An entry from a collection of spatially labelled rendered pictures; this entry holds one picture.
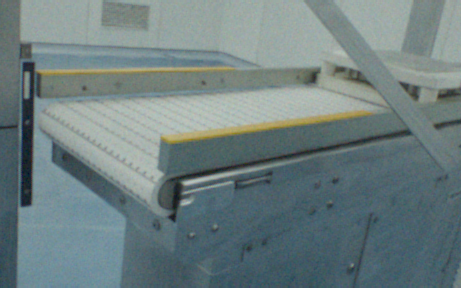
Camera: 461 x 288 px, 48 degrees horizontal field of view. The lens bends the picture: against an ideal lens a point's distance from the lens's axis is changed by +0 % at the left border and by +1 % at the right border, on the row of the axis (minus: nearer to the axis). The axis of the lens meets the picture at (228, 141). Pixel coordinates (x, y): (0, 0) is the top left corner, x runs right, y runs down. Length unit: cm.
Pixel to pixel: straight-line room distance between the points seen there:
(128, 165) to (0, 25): 25
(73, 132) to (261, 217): 24
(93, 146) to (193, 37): 588
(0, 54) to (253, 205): 35
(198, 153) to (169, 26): 580
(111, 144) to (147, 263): 26
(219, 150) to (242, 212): 10
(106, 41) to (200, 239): 551
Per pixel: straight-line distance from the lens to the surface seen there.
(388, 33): 468
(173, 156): 47
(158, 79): 78
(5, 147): 72
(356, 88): 100
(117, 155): 55
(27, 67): 69
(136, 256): 79
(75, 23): 587
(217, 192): 53
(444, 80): 94
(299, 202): 66
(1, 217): 76
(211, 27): 655
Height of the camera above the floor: 103
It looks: 18 degrees down
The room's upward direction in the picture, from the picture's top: 8 degrees clockwise
